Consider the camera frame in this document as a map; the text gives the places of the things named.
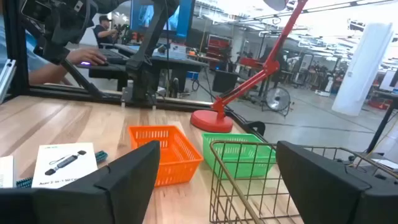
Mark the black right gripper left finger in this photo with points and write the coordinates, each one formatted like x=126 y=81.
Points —
x=93 y=199

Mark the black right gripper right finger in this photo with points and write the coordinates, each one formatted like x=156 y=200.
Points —
x=326 y=193

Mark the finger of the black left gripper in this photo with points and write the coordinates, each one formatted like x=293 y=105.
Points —
x=87 y=12
x=35 y=11

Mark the white card reader box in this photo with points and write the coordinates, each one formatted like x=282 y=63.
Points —
x=62 y=168

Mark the white printed box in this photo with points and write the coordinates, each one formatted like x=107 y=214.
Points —
x=6 y=171

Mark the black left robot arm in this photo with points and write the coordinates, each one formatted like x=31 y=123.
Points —
x=146 y=71

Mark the person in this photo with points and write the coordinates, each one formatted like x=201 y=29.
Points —
x=87 y=56
x=101 y=34

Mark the black glowing computer mouse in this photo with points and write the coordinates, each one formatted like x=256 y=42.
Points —
x=84 y=64

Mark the black keyboard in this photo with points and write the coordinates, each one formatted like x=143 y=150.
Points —
x=113 y=57

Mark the black diagonal strut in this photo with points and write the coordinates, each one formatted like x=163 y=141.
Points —
x=84 y=81

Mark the silver aluminium extrusion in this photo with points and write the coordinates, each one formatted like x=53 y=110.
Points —
x=6 y=81

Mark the black side table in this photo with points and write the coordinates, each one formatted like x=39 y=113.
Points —
x=381 y=127

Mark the green plastic basket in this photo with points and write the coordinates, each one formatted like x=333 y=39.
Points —
x=242 y=161

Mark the orange plastic basket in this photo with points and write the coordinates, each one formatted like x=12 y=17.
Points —
x=180 y=171

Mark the blue-screen monitor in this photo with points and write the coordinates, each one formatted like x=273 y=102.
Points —
x=183 y=18

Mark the white carton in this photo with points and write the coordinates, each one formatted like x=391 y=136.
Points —
x=178 y=51

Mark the dark grey desk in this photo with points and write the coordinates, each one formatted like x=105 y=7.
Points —
x=174 y=63

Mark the metal floor fan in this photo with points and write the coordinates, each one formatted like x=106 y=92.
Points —
x=277 y=99

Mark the white column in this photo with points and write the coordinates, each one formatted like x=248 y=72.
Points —
x=360 y=71

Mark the white-screen monitor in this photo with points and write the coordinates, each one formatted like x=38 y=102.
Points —
x=387 y=81

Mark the red tool cabinet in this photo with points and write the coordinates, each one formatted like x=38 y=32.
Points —
x=217 y=46

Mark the red desk lamp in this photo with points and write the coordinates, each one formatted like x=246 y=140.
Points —
x=211 y=121

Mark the black floor box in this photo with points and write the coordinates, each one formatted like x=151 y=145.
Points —
x=224 y=81

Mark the black aluminium table frame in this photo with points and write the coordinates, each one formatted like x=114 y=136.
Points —
x=77 y=93

